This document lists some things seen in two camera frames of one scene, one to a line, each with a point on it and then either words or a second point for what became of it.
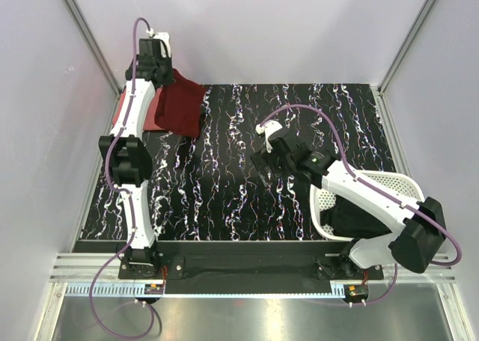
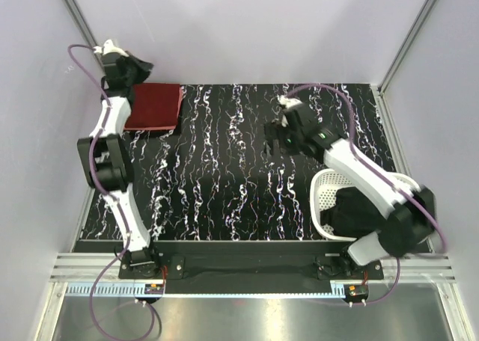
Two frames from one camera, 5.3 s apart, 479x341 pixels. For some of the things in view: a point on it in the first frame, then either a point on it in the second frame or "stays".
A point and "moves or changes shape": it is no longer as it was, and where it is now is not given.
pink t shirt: (150, 122) to (173, 127)
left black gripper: (168, 80) to (144, 67)
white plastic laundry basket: (400, 184) stays
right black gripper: (265, 159) to (275, 131)
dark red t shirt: (179, 106) moves or changes shape
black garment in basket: (349, 220) stays
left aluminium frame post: (78, 16) stays
